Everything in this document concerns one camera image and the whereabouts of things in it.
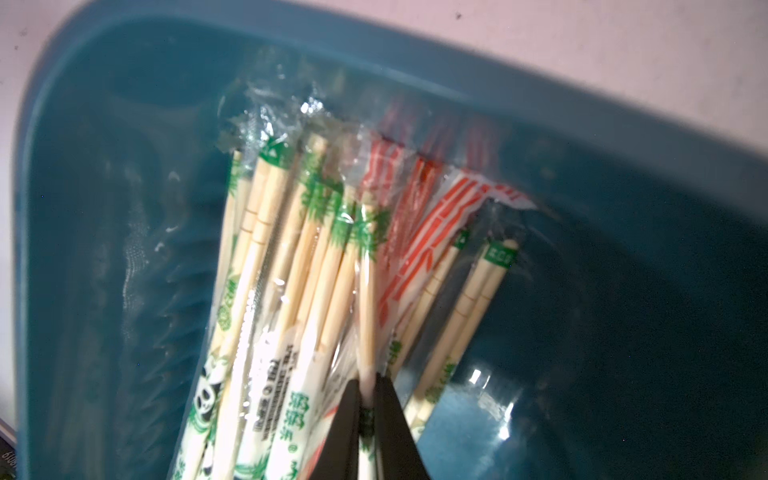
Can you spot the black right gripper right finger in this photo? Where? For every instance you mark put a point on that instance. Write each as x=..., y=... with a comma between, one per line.
x=396, y=454

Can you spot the teal plastic storage box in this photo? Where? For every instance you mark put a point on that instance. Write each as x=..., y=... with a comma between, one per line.
x=630, y=342

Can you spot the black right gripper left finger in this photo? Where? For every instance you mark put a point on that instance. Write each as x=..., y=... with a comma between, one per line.
x=339, y=456

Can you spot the green label chopsticks pair right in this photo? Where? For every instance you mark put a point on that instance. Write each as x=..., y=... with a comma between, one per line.
x=490, y=268

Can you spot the green panda chopsticks pair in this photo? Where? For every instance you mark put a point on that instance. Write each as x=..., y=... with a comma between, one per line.
x=371, y=233

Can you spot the green wrapped chopsticks pair left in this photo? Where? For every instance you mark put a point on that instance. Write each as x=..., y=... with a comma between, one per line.
x=272, y=169

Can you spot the red striped wrapped chopsticks pair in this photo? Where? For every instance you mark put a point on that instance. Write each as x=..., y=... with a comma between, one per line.
x=461, y=195

